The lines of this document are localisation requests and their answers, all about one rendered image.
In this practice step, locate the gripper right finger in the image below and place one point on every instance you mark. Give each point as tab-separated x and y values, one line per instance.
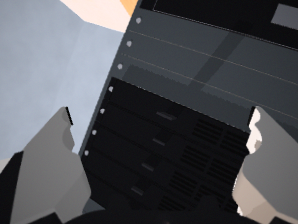
266	188

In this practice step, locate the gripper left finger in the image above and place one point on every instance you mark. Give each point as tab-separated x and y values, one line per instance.
45	183

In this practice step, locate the black server rack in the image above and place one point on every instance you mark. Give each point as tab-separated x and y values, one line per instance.
217	57

